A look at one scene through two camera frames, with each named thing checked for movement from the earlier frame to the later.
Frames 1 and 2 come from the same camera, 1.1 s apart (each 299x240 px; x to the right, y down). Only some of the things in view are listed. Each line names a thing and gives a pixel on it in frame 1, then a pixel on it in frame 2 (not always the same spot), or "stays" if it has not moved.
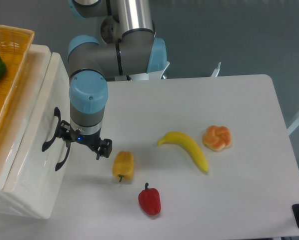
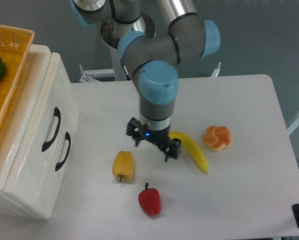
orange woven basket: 15,45 stays
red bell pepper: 150,199 stays
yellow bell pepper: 123,165 stays
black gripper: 92,140 → 160,137
